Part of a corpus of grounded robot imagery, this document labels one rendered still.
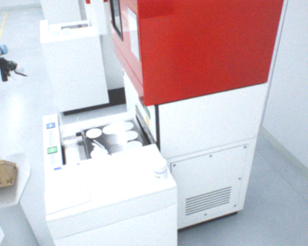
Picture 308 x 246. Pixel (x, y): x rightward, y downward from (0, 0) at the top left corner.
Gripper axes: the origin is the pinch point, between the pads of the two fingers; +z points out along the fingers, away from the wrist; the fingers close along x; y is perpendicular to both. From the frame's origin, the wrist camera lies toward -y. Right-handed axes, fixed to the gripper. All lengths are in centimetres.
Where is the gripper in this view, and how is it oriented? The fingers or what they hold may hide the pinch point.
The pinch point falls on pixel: (22, 78)
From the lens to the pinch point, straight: 248.8
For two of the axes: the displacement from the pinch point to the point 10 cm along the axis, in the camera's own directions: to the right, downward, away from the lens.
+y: 4.9, -7.9, -3.8
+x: 1.4, -3.5, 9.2
